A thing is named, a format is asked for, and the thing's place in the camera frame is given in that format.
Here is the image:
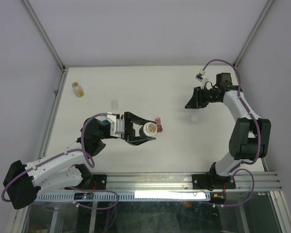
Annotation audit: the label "white pill bottle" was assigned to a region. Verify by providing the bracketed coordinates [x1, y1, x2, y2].
[139, 122, 158, 137]

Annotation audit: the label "grey slotted cable duct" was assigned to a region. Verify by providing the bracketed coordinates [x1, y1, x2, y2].
[36, 191, 210, 202]

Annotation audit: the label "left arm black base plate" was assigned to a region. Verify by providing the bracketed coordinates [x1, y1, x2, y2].
[76, 174, 107, 190]

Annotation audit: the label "red pill box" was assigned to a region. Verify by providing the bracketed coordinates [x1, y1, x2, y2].
[155, 117, 163, 133]

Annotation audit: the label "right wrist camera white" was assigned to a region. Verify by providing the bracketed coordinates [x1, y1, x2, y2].
[195, 70, 209, 88]

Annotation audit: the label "aluminium frame post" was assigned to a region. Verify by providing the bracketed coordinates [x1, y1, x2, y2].
[233, 0, 276, 67]
[20, 0, 65, 71]

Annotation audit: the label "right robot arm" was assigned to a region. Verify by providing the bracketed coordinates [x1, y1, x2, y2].
[185, 73, 271, 188]

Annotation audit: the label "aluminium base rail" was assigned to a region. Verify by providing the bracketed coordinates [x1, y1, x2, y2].
[20, 171, 282, 194]

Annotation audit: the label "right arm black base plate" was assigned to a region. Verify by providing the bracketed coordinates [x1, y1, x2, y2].
[192, 173, 236, 191]

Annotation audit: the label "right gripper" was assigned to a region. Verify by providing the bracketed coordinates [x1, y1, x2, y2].
[185, 85, 220, 109]

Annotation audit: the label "aluminium frame post right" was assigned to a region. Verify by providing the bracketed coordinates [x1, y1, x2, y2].
[233, 0, 276, 67]

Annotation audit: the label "small glass vial orange pills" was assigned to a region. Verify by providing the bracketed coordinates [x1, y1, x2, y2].
[72, 82, 84, 98]

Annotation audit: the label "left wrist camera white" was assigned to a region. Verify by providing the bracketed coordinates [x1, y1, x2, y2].
[106, 112, 125, 138]

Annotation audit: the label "aluminium frame post left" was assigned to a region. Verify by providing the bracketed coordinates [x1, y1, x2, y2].
[20, 0, 65, 71]

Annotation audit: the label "clear plastic pill box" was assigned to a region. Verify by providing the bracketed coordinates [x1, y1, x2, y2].
[111, 100, 119, 110]

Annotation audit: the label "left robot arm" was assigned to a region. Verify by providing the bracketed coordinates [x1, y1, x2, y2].
[1, 112, 158, 210]

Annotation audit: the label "teal pill box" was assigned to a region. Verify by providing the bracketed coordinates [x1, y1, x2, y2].
[102, 119, 112, 126]

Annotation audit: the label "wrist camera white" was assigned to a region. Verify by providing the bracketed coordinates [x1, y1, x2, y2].
[195, 70, 209, 88]
[106, 112, 125, 138]

